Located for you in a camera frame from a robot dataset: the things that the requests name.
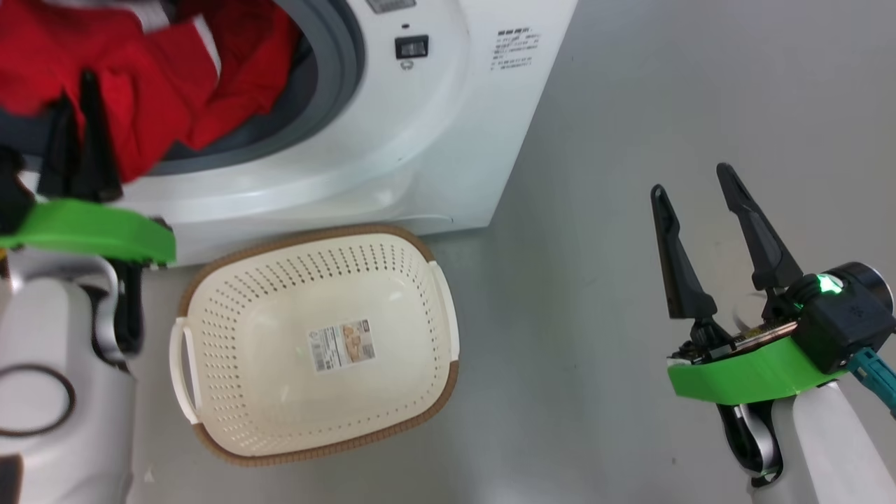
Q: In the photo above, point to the red and white garment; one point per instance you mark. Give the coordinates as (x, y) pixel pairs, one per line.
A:
(161, 91)

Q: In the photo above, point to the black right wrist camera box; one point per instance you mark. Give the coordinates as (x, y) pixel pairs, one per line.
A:
(843, 322)

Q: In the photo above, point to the cream perforated laundry basket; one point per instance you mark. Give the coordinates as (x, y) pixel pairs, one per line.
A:
(294, 294)

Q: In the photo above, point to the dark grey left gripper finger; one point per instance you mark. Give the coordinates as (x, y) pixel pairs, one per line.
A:
(94, 154)
(61, 161)

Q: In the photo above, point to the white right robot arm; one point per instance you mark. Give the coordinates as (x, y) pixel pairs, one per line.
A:
(833, 448)

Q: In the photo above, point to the white front-load washing machine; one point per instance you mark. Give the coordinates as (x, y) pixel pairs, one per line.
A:
(420, 133)

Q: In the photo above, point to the paper label in basket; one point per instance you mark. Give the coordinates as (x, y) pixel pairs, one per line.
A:
(341, 344)

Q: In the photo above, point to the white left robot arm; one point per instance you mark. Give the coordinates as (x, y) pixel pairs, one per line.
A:
(49, 336)

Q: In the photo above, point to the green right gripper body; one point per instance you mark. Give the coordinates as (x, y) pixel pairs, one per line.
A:
(749, 374)

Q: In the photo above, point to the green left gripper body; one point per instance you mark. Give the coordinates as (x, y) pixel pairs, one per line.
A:
(91, 229)

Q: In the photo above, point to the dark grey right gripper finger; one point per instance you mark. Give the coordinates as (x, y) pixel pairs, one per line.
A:
(766, 252)
(682, 273)

